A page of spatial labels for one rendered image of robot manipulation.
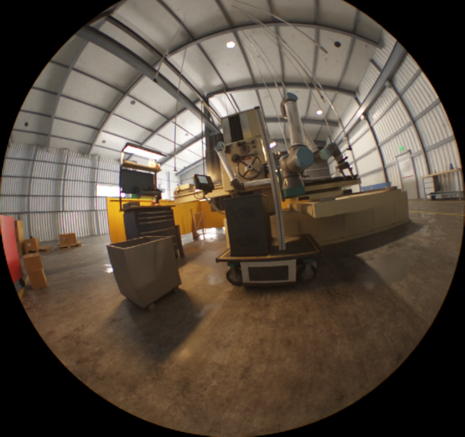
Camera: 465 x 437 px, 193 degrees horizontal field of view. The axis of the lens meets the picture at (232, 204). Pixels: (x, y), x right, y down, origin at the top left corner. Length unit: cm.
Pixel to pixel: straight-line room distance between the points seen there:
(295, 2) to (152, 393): 863
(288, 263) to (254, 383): 87
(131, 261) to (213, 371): 85
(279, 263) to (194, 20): 837
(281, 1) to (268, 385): 835
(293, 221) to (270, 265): 114
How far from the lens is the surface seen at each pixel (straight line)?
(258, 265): 117
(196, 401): 78
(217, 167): 316
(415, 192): 837
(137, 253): 113
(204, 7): 775
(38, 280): 267
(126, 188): 260
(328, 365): 83
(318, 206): 101
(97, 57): 961
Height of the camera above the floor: 74
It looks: 2 degrees up
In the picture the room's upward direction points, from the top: 7 degrees counter-clockwise
